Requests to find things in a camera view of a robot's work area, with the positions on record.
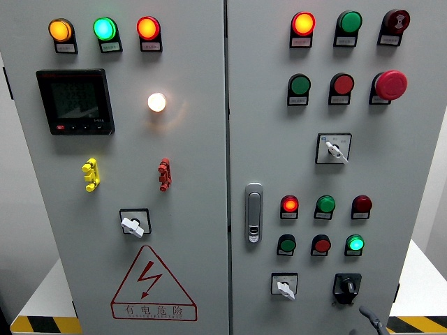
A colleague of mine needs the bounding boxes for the pale grey cabinet door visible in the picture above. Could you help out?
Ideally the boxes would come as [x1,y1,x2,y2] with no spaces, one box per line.
[0,0,230,335]
[227,0,447,335]

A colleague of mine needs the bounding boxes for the small green push button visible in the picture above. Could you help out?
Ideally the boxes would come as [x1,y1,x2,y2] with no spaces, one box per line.
[277,234,298,254]

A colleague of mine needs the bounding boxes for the small red handle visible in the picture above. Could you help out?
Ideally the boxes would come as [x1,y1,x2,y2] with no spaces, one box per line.
[157,158,173,192]

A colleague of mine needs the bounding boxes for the yellow indicator lamp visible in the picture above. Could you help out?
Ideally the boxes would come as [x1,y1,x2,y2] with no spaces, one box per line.
[47,18,73,43]

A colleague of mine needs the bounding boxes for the small red push button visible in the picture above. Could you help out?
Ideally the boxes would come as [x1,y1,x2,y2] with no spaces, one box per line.
[312,234,332,254]

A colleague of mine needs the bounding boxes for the red indicator lamp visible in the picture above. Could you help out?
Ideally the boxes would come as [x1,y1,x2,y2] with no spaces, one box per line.
[291,11,317,37]
[135,15,162,41]

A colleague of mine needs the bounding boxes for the small white handle turn switch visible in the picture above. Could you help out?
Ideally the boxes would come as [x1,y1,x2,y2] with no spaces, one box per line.
[270,272,299,301]

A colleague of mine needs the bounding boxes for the small green lamp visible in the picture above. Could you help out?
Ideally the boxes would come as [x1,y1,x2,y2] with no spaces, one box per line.
[345,234,365,252]
[315,195,337,214]

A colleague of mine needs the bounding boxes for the red warning triangle sticker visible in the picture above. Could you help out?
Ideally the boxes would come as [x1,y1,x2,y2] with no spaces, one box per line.
[110,244,198,322]

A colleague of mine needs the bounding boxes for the dark red buzzer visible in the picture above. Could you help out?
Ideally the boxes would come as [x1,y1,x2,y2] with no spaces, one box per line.
[382,8,411,34]

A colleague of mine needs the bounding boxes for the large red stop button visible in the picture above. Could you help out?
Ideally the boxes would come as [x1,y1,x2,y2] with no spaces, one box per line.
[372,70,409,102]

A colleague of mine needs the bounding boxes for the black display meter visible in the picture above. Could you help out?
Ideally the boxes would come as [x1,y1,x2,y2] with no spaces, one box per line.
[36,68,116,136]

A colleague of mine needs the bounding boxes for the small red lamp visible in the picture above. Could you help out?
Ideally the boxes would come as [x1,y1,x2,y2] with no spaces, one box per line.
[280,195,300,214]
[351,195,373,214]

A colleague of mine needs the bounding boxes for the small yellow handle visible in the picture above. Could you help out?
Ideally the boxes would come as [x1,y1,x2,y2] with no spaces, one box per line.
[81,157,101,193]

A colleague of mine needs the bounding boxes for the silver door lock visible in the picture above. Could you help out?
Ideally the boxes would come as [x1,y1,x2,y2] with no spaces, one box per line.
[244,182,265,244]

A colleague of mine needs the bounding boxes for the white handle switch blue mark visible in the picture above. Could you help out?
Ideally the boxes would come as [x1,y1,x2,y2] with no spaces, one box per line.
[315,133,353,165]

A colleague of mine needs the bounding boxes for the green indicator lamp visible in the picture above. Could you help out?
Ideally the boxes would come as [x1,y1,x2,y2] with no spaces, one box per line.
[92,16,118,42]

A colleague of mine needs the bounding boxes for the black yellow striped tape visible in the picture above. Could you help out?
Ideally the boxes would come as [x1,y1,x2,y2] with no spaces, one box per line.
[9,315,83,335]
[386,315,447,335]

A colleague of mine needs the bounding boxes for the white lamp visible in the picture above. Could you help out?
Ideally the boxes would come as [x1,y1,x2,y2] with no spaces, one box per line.
[147,92,168,113]

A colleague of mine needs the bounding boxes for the black knob turn switch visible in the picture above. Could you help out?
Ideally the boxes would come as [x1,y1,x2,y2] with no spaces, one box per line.
[332,273,362,306]

